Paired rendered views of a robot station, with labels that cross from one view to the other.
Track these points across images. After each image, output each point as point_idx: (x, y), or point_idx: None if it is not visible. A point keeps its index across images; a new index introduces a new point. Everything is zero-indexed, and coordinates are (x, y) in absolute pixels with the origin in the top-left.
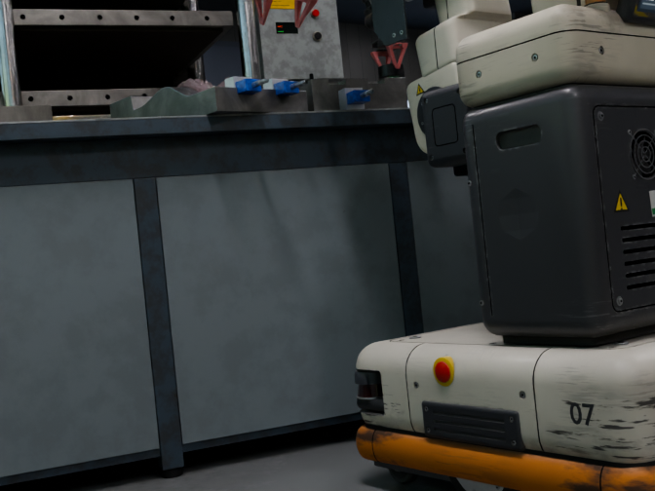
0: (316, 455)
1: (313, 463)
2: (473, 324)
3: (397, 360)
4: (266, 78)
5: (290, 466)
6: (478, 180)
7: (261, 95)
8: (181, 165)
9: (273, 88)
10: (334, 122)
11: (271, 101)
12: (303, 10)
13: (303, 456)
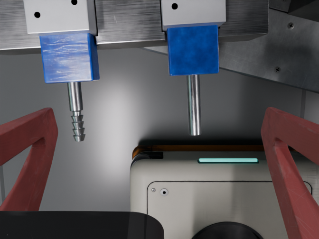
0: (162, 68)
1: (149, 83)
2: (230, 180)
3: (131, 206)
4: (75, 140)
5: (137, 77)
6: None
7: (120, 44)
8: None
9: (164, 30)
10: (275, 82)
11: (148, 44)
12: (294, 217)
13: (156, 63)
